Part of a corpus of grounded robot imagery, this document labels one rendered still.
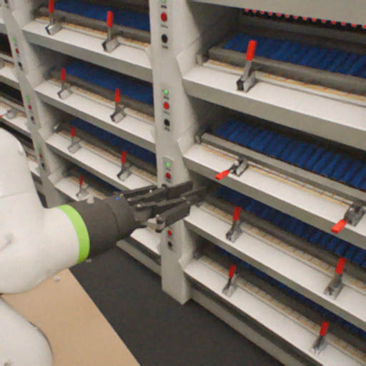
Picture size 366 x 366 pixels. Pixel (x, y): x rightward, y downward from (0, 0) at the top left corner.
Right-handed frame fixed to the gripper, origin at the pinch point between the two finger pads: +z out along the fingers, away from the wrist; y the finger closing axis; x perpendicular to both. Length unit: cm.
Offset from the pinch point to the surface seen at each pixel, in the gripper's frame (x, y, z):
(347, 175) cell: 6.5, 20.9, 24.1
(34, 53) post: 12, -87, 16
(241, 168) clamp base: 1.9, 0.3, 17.8
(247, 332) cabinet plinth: -50, 5, 30
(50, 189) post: -42, -91, 23
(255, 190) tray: -1.3, 5.4, 16.9
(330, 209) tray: 0.7, 21.6, 18.5
